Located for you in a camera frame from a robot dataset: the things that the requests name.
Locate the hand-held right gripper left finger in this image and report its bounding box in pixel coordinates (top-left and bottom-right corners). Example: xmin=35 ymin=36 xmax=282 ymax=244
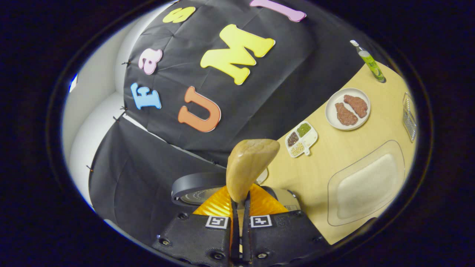
xmin=151 ymin=185 xmax=240 ymax=267

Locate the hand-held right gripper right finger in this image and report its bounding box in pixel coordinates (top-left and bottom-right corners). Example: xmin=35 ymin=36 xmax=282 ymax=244
xmin=243 ymin=184 xmax=331 ymax=267

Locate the dark grey rice cooker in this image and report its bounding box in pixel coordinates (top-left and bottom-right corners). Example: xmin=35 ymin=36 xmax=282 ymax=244
xmin=171 ymin=168 xmax=302 ymax=212

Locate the wooden spoon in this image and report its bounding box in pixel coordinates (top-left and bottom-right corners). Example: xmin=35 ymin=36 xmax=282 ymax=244
xmin=226 ymin=139 xmax=281 ymax=204

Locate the clear rice tray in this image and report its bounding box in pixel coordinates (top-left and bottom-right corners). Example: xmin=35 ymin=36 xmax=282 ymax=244
xmin=327 ymin=139 xmax=406 ymax=227

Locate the white divided bean dish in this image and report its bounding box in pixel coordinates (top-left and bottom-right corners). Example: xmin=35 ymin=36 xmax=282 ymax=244
xmin=285 ymin=121 xmax=319 ymax=158

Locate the white round plate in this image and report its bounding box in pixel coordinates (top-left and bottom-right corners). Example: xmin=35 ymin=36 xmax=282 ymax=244
xmin=325 ymin=88 xmax=371 ymax=131

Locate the brown meat piece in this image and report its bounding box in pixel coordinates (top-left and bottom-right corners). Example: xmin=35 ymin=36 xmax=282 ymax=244
xmin=343 ymin=94 xmax=368 ymax=118
xmin=335 ymin=102 xmax=359 ymax=126

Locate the black backdrop cloth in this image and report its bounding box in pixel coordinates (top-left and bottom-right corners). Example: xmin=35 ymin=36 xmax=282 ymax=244
xmin=88 ymin=0 xmax=375 ymax=245

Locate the green label drink bottle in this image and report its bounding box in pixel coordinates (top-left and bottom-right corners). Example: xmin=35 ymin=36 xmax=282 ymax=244
xmin=350 ymin=40 xmax=386 ymax=83

